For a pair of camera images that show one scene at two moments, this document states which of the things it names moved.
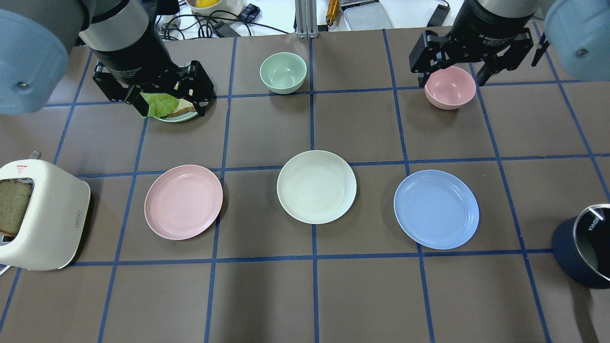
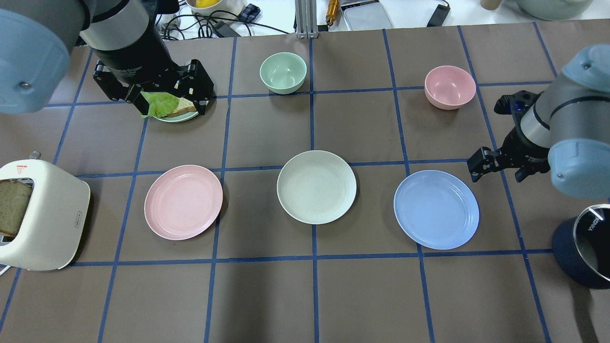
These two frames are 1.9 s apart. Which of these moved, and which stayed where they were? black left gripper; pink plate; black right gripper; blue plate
Moved: black right gripper
Stayed: black left gripper; pink plate; blue plate
